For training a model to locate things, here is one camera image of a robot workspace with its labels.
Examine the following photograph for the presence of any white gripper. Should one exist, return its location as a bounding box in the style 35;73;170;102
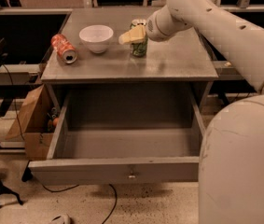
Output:
118;6;190;44

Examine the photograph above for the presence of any green soda can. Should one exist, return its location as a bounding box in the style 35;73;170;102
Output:
130;19;148;57

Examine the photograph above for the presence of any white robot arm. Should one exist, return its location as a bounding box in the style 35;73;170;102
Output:
119;0;264;224

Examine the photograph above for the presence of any orange soda can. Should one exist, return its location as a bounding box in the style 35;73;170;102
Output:
50;34;77;64

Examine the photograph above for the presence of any grey open top drawer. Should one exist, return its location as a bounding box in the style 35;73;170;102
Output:
29;83;204;185

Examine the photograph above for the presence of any white bowl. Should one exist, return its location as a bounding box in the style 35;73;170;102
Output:
79;25;114;54

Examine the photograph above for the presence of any grey cabinet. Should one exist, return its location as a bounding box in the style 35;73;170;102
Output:
42;7;217;113

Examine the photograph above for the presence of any cardboard box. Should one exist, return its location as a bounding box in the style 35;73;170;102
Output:
6;85;53;161

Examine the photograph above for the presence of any black floor cable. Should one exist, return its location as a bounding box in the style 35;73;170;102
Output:
41;184;118;224

